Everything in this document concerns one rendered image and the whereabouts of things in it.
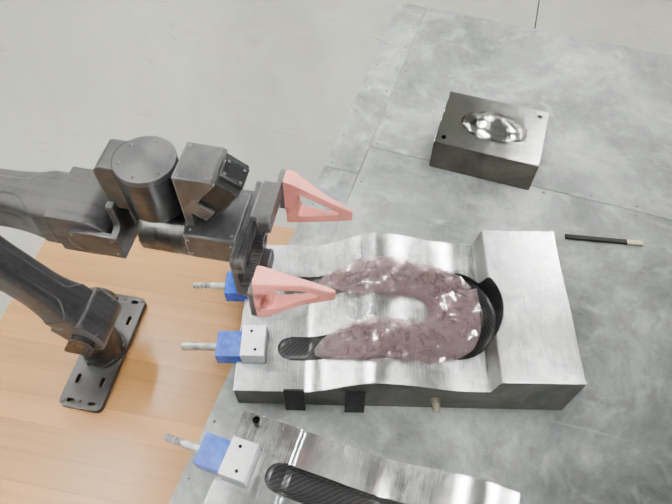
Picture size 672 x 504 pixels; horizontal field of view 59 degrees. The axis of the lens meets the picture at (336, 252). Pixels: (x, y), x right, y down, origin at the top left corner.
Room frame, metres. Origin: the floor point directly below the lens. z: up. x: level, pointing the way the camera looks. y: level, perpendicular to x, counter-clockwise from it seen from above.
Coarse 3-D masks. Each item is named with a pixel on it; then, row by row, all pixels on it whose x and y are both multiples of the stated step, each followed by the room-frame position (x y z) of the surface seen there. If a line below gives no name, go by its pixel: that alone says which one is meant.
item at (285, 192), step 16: (288, 176) 0.39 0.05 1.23; (272, 192) 0.37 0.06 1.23; (288, 192) 0.38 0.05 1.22; (304, 192) 0.38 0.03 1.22; (320, 192) 0.38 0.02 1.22; (256, 208) 0.35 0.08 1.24; (272, 208) 0.35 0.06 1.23; (288, 208) 0.39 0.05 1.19; (304, 208) 0.39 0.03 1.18; (336, 208) 0.37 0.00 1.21; (272, 224) 0.34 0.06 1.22
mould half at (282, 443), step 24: (240, 432) 0.24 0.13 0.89; (264, 432) 0.24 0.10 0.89; (288, 432) 0.24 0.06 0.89; (264, 456) 0.20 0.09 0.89; (288, 456) 0.20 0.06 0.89; (312, 456) 0.21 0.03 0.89; (336, 456) 0.21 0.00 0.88; (360, 456) 0.21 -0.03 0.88; (216, 480) 0.17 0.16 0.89; (264, 480) 0.17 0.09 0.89; (336, 480) 0.18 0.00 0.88; (360, 480) 0.18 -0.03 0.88; (384, 480) 0.17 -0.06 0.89; (408, 480) 0.17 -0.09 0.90; (432, 480) 0.17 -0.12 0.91; (456, 480) 0.17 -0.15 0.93; (480, 480) 0.16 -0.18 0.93
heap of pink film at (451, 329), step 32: (384, 256) 0.51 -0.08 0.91; (352, 288) 0.45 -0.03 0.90; (384, 288) 0.45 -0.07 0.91; (416, 288) 0.45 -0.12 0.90; (448, 288) 0.45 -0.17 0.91; (384, 320) 0.40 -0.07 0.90; (416, 320) 0.40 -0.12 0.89; (448, 320) 0.40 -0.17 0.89; (480, 320) 0.41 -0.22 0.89; (320, 352) 0.36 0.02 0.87; (352, 352) 0.35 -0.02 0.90; (384, 352) 0.35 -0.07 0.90; (416, 352) 0.35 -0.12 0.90; (448, 352) 0.36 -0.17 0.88
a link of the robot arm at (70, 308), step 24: (0, 240) 0.42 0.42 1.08; (0, 264) 0.39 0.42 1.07; (24, 264) 0.40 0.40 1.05; (0, 288) 0.38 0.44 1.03; (24, 288) 0.38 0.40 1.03; (48, 288) 0.39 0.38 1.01; (72, 288) 0.41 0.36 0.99; (96, 288) 0.42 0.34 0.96; (48, 312) 0.37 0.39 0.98; (72, 312) 0.38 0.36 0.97; (96, 312) 0.39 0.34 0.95; (96, 336) 0.36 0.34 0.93
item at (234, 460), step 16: (208, 432) 0.23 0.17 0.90; (192, 448) 0.21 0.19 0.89; (208, 448) 0.21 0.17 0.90; (224, 448) 0.21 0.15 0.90; (240, 448) 0.21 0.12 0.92; (256, 448) 0.21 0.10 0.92; (208, 464) 0.19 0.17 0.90; (224, 464) 0.19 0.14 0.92; (240, 464) 0.19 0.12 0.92; (256, 464) 0.20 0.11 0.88; (224, 480) 0.18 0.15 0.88; (240, 480) 0.17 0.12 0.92
